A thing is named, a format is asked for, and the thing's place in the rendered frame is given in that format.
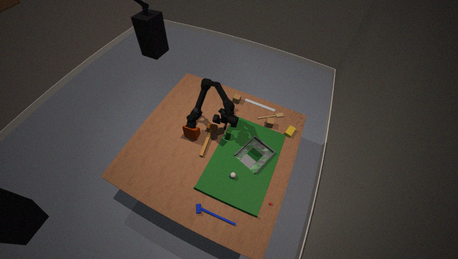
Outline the yellow rectangular block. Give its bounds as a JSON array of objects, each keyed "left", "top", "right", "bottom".
[{"left": 284, "top": 125, "right": 296, "bottom": 138}]

